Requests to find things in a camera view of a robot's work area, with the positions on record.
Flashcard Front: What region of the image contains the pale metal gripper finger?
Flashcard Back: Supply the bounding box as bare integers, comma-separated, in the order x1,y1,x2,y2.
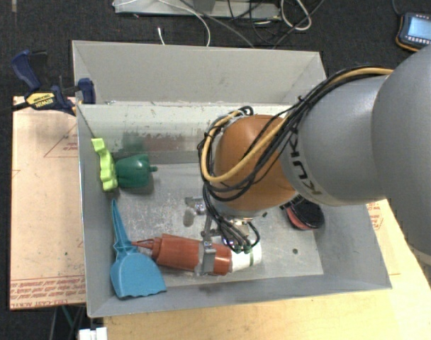
199,240,218,275
182,195,205,227

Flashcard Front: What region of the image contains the white cylinder with green band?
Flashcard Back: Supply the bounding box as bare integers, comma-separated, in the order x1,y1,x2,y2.
230,241,263,273

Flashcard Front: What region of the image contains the red-brown squeeze bottle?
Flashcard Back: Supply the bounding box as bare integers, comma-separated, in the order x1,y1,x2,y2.
131,234,233,276

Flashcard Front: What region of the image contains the black and red round object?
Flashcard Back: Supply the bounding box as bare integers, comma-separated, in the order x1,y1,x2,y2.
279,193,325,231

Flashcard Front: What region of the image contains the blue plastic scoop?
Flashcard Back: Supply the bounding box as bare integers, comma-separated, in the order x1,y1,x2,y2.
109,198,167,300

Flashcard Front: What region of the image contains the green toy bell pepper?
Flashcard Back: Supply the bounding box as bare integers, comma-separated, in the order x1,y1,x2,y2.
114,153,159,190

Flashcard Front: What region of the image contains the lime green toy piece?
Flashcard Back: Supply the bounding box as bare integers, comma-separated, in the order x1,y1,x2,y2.
90,137,117,193

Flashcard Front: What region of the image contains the grey metal bin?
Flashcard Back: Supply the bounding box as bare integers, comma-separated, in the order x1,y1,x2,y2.
72,40,393,319

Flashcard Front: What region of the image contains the brown cardboard board, red print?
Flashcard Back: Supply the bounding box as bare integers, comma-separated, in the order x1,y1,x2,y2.
9,96,385,311

